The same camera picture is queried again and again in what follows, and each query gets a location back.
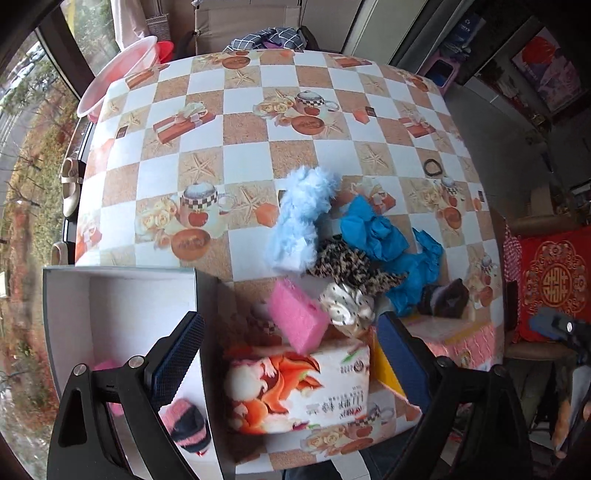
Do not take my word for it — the pink and black sock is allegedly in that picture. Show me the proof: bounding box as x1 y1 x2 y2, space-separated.
159 399 212 455

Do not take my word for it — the pink translucent basin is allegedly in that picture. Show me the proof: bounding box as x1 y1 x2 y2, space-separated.
76 36 160 121

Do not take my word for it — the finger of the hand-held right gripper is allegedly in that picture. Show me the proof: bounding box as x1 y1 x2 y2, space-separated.
529 307 591 365

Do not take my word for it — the dark checked cloth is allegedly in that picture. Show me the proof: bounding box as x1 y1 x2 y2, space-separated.
224 27 308 52

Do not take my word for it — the grey storage box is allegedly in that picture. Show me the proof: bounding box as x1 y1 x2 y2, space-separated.
42 265 241 480

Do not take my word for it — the person's right hand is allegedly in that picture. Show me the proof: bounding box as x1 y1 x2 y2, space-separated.
551 401 591 460

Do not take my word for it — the blue cardboard box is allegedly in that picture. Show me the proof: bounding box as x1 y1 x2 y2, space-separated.
450 14 485 51

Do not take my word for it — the white cabinet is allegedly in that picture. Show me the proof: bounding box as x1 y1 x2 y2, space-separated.
344 0 430 61

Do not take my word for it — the red patterned cardboard box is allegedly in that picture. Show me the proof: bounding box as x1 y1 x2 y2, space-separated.
406 316 497 370

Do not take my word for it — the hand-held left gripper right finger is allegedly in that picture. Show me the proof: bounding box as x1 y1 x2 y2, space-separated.
375 311 546 480

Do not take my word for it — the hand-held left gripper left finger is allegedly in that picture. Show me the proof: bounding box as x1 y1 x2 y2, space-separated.
46 311 206 480

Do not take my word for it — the floral tissue pack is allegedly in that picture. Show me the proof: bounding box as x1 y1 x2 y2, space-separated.
224 339 372 437

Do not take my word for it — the white polka dot scrunchie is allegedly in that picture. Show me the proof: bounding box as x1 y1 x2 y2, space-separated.
320 281 376 340

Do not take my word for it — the red embroidered cushion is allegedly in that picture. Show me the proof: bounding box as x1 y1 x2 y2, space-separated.
515 226 591 342

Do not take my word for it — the red and white checked cloth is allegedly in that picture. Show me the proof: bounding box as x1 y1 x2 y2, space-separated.
502 222 522 282

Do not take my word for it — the pink sponge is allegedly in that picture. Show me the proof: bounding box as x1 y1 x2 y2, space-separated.
269 278 329 355

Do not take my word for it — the dark purple sock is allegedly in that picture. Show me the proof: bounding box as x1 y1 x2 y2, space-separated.
418 278 471 320

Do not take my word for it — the white hanging garment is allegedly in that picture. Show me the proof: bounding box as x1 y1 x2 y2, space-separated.
113 0 149 48

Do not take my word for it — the light blue fluffy cloth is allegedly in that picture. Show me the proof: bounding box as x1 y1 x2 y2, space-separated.
267 165 342 273

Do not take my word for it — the leopard print scarf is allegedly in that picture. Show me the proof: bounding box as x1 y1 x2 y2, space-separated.
307 237 409 298

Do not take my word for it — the red wall poster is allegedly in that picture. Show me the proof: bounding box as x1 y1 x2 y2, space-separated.
510 28 585 114

